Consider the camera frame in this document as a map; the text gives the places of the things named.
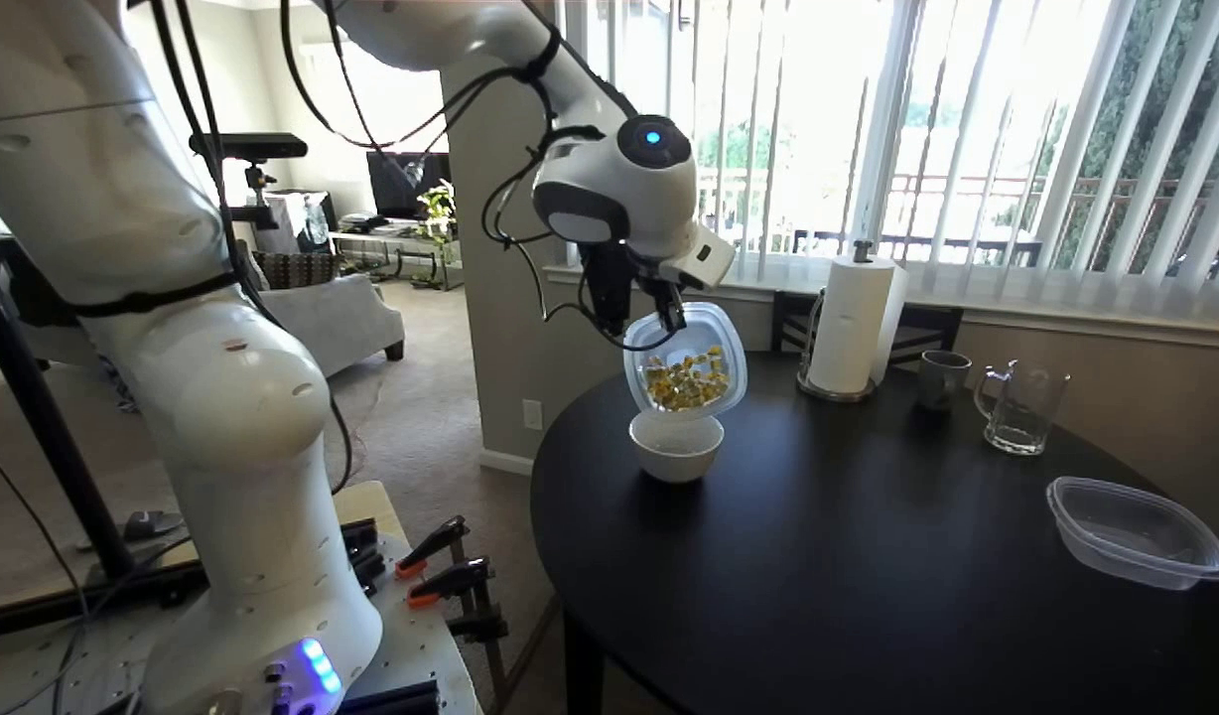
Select white vertical window blinds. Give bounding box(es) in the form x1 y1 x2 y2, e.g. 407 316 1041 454
561 0 1219 288

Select white upholstered sofa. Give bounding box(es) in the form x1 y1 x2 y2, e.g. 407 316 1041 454
252 269 407 390

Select black block on platform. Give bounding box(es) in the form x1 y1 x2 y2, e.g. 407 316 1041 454
337 517 389 594

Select black tripod pole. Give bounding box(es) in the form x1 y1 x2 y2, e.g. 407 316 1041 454
0 229 214 643

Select small dark cup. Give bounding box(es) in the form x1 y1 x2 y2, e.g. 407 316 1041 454
913 347 978 418

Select white paper towel roll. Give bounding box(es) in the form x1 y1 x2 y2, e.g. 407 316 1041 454
800 254 909 402

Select white ceramic bowl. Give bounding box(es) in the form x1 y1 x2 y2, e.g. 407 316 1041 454
622 404 726 487

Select black base cable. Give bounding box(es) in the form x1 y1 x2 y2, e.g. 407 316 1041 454
148 0 362 499

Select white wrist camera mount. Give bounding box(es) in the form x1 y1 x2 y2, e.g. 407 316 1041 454
672 222 737 288

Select paper towel holder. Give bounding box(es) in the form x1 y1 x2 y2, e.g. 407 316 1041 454
794 233 893 408

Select clear plastic lunch box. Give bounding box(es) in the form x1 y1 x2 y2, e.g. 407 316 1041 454
620 296 749 421

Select black table leg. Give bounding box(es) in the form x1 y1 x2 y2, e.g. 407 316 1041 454
561 613 611 715

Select black camera on stand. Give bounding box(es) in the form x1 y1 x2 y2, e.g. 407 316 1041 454
188 128 313 229

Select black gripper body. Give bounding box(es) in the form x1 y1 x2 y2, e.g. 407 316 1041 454
575 238 680 340

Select robot mounting platform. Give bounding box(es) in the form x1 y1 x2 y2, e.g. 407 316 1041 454
0 476 487 715

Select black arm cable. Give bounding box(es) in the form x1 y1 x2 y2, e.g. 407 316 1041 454
279 0 638 336

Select green house plant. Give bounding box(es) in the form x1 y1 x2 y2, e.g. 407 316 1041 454
411 173 465 249

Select dark television screen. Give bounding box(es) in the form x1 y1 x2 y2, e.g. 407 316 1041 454
366 148 455 222

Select clear plastic lidded container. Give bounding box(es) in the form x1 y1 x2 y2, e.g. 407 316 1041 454
1041 471 1219 594

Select orange handled black clamp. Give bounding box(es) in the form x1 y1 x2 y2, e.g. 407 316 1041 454
394 513 471 581
405 552 510 646

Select yellow candy pile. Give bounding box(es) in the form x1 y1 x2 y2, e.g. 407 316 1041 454
644 351 735 414

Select clear glass mug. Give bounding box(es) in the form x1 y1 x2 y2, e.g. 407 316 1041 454
967 356 1076 462

